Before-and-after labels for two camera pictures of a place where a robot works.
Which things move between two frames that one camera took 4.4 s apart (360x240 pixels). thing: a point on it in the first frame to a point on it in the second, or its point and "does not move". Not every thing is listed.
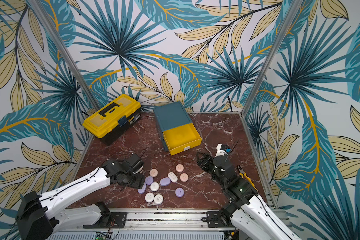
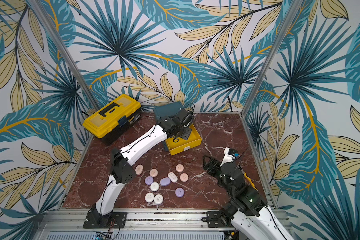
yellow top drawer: (181, 138) does not move
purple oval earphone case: (165, 181) does not move
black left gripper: (138, 183) to (188, 130)
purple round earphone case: (179, 192) does not move
